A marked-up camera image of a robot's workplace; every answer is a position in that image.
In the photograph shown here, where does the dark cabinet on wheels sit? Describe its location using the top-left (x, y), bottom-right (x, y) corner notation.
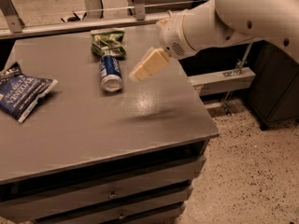
top-left (246, 43), bottom-right (299, 131)

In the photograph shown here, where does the blue pepsi can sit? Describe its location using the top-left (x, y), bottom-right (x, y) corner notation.
top-left (100, 55), bottom-right (122, 92)

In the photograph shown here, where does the grey drawer cabinet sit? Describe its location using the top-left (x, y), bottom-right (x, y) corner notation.
top-left (0, 33), bottom-right (218, 224)

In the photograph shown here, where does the blue vinegar chip bag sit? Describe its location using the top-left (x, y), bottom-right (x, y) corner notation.
top-left (0, 63), bottom-right (58, 123)

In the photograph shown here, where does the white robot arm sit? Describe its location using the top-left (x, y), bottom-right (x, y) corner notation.
top-left (129, 0), bottom-right (299, 82)

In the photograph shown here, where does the green snack bag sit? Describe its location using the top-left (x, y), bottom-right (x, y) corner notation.
top-left (91, 28), bottom-right (126, 58)

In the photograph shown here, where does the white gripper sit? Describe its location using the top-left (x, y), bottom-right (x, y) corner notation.
top-left (129, 11), bottom-right (199, 82)

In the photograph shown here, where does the grey metal rail frame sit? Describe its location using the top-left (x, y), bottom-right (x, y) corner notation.
top-left (1, 0), bottom-right (255, 96)

